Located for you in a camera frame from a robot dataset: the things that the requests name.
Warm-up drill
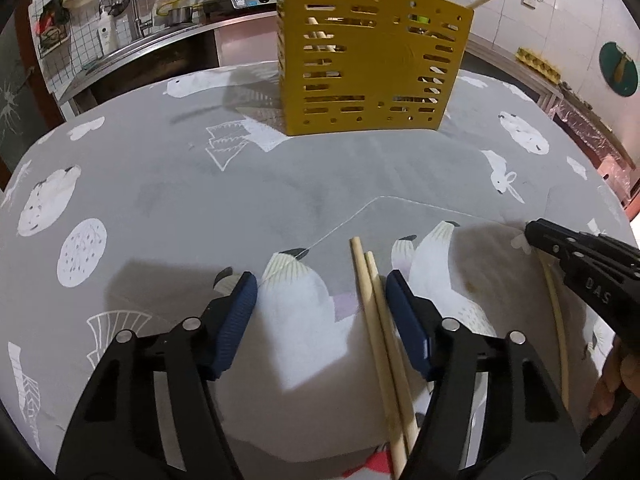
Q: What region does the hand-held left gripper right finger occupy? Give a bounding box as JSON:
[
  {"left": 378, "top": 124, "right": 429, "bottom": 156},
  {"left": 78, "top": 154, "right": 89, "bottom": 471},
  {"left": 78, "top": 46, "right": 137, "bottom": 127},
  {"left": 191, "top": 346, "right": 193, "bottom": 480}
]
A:
[{"left": 385, "top": 269, "right": 587, "bottom": 480}]

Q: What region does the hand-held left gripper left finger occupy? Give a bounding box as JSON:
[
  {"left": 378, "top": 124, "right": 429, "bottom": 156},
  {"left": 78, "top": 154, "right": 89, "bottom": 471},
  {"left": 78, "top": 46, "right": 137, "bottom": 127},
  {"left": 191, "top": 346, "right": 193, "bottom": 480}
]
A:
[{"left": 56, "top": 271, "right": 259, "bottom": 480}]

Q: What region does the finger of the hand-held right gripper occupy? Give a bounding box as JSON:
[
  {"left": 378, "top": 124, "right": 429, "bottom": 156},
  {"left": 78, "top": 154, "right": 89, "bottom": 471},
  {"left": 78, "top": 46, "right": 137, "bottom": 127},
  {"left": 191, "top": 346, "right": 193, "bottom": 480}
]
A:
[{"left": 524, "top": 218, "right": 607, "bottom": 272}]

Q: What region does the yellow slotted utensil holder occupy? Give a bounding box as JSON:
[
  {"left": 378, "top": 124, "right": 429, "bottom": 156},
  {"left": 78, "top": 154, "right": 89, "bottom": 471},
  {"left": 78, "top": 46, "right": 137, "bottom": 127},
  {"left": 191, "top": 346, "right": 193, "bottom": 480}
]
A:
[{"left": 276, "top": 0, "right": 475, "bottom": 137}]

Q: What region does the person's right hand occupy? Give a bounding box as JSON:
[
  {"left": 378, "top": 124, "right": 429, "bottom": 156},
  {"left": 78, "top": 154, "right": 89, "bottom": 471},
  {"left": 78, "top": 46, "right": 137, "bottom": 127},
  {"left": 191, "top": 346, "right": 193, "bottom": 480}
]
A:
[{"left": 587, "top": 337, "right": 640, "bottom": 421}]

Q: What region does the pink foil sheet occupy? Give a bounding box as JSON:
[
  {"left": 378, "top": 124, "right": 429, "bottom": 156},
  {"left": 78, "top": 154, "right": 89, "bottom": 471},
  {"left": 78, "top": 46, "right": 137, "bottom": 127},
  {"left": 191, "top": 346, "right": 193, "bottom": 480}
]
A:
[{"left": 547, "top": 94, "right": 640, "bottom": 163}]

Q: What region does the grey printed tablecloth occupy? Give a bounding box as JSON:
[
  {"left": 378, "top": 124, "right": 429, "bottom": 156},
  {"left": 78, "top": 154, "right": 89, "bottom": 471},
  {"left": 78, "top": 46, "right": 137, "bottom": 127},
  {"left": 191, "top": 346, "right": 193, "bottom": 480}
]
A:
[{"left": 0, "top": 62, "right": 640, "bottom": 480}]

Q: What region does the yellow egg carton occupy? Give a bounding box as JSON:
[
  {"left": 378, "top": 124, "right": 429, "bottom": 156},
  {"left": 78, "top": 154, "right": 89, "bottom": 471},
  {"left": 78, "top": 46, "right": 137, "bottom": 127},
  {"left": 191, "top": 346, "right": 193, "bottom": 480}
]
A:
[{"left": 514, "top": 47, "right": 564, "bottom": 84}]

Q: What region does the steel sink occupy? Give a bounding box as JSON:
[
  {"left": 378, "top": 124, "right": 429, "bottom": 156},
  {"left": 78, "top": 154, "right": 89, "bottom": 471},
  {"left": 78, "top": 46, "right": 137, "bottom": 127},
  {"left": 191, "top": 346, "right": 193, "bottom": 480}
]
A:
[{"left": 79, "top": 24, "right": 168, "bottom": 75}]

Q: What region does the wooden framed glass door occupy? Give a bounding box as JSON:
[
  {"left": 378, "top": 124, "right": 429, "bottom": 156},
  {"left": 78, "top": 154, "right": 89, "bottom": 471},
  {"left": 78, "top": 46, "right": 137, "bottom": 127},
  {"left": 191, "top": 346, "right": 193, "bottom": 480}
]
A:
[{"left": 0, "top": 7, "right": 67, "bottom": 173}]

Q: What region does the white soap bottle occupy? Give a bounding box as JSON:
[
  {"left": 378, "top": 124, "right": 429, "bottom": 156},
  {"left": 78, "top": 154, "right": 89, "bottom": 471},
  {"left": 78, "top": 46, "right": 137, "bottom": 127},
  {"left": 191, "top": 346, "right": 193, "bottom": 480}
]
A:
[{"left": 97, "top": 9, "right": 117, "bottom": 55}]

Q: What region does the steel faucet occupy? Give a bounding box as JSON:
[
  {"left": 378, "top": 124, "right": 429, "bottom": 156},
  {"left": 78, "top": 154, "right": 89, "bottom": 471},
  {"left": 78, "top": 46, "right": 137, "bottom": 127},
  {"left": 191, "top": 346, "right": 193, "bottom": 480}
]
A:
[{"left": 107, "top": 0, "right": 152, "bottom": 39}]

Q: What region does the green round wall hanger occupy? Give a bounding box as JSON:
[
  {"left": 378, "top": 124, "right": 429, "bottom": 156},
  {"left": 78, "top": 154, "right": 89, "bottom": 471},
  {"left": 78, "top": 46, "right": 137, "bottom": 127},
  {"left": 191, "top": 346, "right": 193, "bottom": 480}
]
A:
[{"left": 598, "top": 41, "right": 640, "bottom": 97}]

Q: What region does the wire wall basket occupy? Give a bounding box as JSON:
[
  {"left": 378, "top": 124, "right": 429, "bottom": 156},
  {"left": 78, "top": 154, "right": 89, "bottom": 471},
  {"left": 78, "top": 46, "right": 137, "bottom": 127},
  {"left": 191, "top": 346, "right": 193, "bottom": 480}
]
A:
[{"left": 34, "top": 2, "right": 71, "bottom": 59}]

